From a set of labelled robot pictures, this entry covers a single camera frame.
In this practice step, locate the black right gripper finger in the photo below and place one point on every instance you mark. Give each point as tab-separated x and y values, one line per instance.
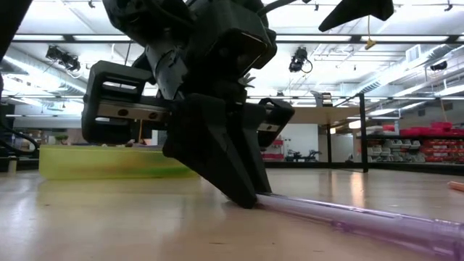
362	9

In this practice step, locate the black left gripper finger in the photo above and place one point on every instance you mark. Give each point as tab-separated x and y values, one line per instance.
203	152
253	159

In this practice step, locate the yellow translucent pencil case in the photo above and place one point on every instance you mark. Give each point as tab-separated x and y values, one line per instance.
79	163

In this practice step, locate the translucent purple pen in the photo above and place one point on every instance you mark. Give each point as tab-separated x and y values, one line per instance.
362	221

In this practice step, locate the pink object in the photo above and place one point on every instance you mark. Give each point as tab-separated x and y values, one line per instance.
457	186

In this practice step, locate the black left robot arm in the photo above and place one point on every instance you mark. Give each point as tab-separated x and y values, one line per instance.
145	18

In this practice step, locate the red background bins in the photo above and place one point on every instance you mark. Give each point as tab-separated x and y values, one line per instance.
272	156

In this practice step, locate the wooden shelf riser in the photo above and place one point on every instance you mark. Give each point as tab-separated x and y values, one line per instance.
319	115

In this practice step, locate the potted succulent plant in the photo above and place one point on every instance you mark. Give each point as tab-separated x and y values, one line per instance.
248	79

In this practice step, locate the small black ceiling device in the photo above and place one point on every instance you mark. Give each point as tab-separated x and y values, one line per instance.
438	66

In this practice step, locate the dark background equipment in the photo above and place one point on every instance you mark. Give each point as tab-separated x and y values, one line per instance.
5	145

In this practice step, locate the red storage bin shelving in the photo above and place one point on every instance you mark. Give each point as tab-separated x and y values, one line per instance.
435	145

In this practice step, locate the black overhead frame beam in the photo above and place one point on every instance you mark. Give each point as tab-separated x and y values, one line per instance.
356	38

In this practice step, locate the black ceiling-hung camera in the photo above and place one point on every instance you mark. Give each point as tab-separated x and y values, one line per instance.
63	58
299	58

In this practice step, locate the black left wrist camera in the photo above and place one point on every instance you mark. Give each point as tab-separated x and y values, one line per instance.
235	43

